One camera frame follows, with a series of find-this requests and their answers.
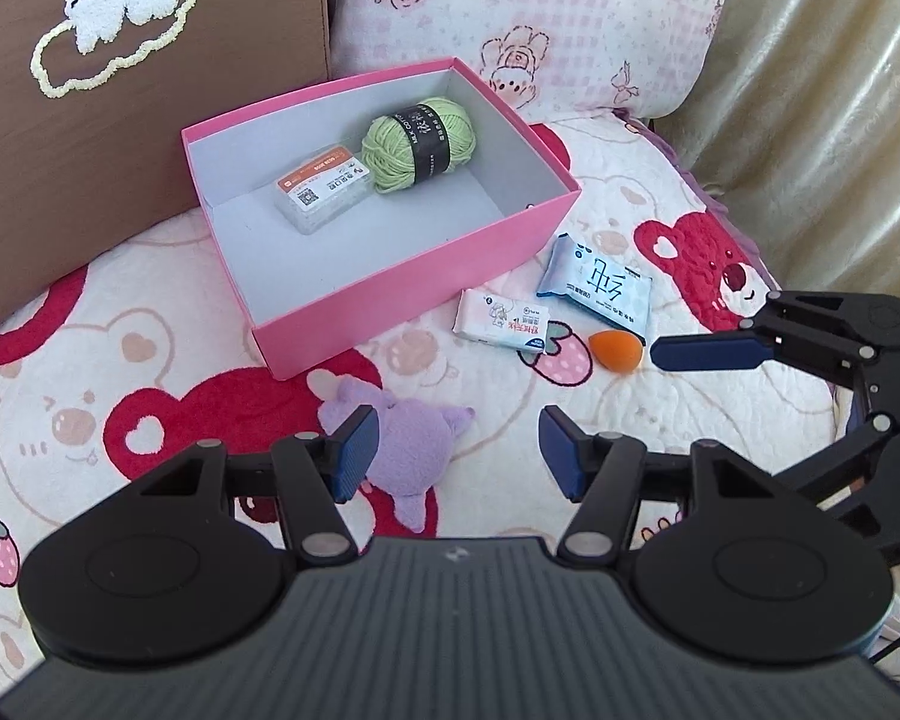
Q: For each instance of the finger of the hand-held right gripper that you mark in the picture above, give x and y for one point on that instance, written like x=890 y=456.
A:
x=705 y=354
x=862 y=442

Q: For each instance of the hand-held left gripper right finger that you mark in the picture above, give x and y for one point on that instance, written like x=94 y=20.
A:
x=559 y=450

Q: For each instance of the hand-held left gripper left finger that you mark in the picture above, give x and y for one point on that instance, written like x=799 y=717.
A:
x=356 y=450

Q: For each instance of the purple plush toy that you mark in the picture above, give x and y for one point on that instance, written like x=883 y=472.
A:
x=412 y=450

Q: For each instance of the orange makeup sponge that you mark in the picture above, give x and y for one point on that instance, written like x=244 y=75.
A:
x=615 y=351

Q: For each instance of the blue wet wipes packet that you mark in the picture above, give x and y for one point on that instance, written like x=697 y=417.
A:
x=600 y=281

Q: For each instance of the white tissue packet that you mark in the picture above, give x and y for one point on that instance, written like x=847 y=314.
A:
x=495 y=319

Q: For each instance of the pink cardboard box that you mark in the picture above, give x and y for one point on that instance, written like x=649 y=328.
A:
x=390 y=300

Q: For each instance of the clear box with orange label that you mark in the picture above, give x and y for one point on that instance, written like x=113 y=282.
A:
x=322 y=199

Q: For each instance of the green yarn ball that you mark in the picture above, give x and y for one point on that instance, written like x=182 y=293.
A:
x=390 y=157

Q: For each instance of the bear printed blanket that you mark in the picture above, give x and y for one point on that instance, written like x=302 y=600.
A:
x=120 y=360

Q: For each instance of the beige curtain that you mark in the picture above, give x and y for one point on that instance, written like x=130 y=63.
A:
x=832 y=127

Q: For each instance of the pink checked pillow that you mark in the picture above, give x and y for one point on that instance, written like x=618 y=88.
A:
x=570 y=15

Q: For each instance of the brown pillow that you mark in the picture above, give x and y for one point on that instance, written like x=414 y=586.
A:
x=120 y=165

